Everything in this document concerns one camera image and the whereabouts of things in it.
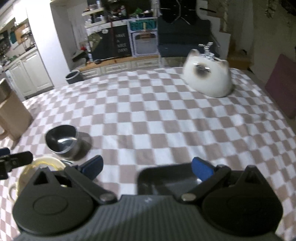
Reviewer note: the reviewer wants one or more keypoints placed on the silver faucet ornament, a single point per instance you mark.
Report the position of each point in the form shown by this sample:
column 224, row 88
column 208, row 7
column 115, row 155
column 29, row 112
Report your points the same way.
column 207, row 52

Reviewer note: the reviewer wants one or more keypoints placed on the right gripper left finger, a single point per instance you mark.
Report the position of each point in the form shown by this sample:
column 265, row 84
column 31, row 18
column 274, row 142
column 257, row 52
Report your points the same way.
column 83, row 176

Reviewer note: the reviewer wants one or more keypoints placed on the checkered tablecloth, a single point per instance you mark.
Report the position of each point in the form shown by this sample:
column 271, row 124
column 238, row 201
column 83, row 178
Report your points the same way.
column 144, row 118

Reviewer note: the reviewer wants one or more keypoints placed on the white kitchen cabinet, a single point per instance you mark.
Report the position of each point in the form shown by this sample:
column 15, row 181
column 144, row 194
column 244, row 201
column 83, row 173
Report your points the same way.
column 29, row 75

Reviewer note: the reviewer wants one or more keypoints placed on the white cat-shaped ceramic jar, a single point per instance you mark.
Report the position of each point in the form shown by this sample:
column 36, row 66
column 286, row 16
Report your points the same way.
column 208, row 75

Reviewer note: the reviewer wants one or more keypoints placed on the grey trash bin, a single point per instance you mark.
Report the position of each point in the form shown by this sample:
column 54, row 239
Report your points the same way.
column 74, row 76

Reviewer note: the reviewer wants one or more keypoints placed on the beige wooden pitcher holder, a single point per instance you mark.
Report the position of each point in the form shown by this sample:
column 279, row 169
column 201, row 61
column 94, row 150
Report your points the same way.
column 15, row 118

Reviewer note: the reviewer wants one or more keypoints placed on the steel rectangular tray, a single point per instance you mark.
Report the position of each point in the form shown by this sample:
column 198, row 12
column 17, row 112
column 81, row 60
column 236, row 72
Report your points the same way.
column 172, row 180

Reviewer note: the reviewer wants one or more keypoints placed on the white framed poster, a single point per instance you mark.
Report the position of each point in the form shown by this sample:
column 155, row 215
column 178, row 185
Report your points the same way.
column 143, row 36

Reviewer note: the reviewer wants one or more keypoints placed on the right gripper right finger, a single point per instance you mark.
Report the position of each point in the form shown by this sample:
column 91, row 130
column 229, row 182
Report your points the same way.
column 212, row 178

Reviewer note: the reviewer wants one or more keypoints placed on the small dark metal bowl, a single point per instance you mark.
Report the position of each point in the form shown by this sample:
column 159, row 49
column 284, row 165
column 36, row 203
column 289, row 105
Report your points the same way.
column 63, row 140

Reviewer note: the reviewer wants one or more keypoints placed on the black have a nice day sign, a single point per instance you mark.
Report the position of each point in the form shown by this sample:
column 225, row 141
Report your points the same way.
column 121, row 41

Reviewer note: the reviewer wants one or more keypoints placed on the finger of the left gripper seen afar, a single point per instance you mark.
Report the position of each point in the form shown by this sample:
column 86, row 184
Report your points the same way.
column 12, row 161

